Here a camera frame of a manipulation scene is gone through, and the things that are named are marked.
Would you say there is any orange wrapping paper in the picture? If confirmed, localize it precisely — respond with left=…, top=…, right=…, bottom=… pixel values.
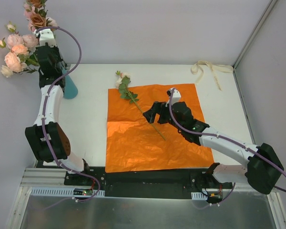
left=105, top=84, right=214, bottom=173

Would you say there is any peach rose flower stem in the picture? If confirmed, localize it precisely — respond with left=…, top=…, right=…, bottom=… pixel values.
left=0, top=38, right=39, bottom=72

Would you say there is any pink artificial flower bouquet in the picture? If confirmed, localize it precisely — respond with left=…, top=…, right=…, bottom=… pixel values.
left=115, top=70, right=166, bottom=141

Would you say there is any cream single rose stem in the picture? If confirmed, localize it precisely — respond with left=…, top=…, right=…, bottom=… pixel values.
left=0, top=65, right=38, bottom=78

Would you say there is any brown dried rose stem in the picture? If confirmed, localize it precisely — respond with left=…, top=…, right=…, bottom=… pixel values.
left=26, top=0, right=48, bottom=28

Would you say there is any cream ribbon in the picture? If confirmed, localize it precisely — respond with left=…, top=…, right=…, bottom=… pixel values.
left=190, top=60, right=234, bottom=92

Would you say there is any pink rose stem with bud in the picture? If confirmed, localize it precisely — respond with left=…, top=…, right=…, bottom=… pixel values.
left=23, top=1, right=58, bottom=32

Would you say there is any pink two-bloom flower stem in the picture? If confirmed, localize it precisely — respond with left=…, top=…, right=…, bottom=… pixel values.
left=6, top=21, right=39, bottom=50

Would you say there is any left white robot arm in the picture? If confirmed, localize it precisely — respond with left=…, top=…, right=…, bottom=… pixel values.
left=25, top=44, right=91, bottom=186

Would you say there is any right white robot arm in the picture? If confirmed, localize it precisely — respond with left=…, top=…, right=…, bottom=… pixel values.
left=143, top=102, right=283, bottom=195

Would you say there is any teal cylindrical vase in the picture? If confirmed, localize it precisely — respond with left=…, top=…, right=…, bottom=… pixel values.
left=63, top=75, right=78, bottom=100

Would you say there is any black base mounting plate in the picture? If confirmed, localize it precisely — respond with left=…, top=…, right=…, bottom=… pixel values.
left=63, top=167, right=234, bottom=198

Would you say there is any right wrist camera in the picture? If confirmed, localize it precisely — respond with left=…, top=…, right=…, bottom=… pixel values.
left=166, top=88, right=181, bottom=106

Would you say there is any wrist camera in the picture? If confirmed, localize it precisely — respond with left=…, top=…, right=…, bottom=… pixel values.
left=166, top=88, right=181, bottom=106
left=34, top=29, right=57, bottom=48

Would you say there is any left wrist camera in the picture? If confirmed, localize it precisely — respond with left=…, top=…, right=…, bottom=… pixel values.
left=34, top=29, right=57, bottom=48

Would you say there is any left aluminium frame post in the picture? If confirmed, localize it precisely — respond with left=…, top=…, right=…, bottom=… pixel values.
left=31, top=0, right=69, bottom=69

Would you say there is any aluminium frame post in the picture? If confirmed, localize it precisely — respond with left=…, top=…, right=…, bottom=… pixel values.
left=31, top=0, right=69, bottom=69
left=232, top=0, right=279, bottom=72

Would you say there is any right white cable duct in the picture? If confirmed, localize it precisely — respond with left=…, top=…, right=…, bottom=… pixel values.
left=191, top=192, right=208, bottom=201

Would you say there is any white cable duct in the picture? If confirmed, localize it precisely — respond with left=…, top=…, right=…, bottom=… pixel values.
left=31, top=187, right=105, bottom=198
left=191, top=192, right=208, bottom=201

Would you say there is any aluminium front rail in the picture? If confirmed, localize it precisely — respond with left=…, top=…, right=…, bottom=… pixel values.
left=20, top=168, right=66, bottom=187

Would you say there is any left white cable duct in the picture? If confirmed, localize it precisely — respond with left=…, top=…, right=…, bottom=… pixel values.
left=31, top=187, right=105, bottom=198

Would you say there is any right aluminium frame post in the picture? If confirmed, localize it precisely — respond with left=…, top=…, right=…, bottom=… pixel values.
left=232, top=0, right=279, bottom=72

